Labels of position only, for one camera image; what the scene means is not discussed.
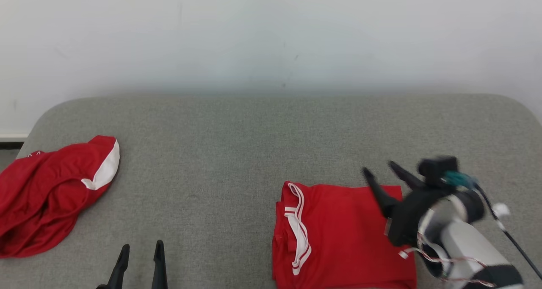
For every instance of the white wall baseboard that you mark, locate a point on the white wall baseboard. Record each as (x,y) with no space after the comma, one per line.
(12,140)

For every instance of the red white jersey shirt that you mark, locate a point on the red white jersey shirt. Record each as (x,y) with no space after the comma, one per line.
(343,242)

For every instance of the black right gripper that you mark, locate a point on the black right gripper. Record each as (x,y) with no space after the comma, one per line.
(406,221)

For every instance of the grey fabric sofa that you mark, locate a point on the grey fabric sofa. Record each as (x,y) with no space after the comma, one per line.
(237,153)

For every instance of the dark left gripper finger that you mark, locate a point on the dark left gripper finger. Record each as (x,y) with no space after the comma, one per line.
(159,272)
(119,272)

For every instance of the teal right camera connector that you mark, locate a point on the teal right camera connector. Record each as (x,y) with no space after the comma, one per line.
(459,179)

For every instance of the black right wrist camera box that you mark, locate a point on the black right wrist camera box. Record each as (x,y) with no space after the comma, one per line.
(436,170)

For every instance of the red shorts with white stripe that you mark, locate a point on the red shorts with white stripe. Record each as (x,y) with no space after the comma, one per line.
(46,195)

